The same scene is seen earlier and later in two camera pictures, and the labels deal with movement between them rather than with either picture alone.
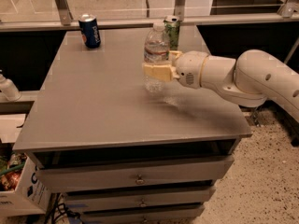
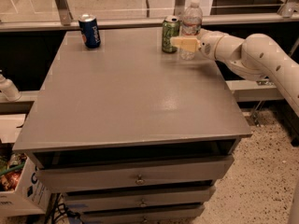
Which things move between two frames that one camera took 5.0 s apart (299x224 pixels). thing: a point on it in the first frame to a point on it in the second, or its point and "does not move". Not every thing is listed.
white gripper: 189,67 to 206,46
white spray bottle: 8,91 does not move
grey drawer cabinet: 120,153 does not move
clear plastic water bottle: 156,49 to 192,21
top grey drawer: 139,174 does not move
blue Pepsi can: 90,31 does not move
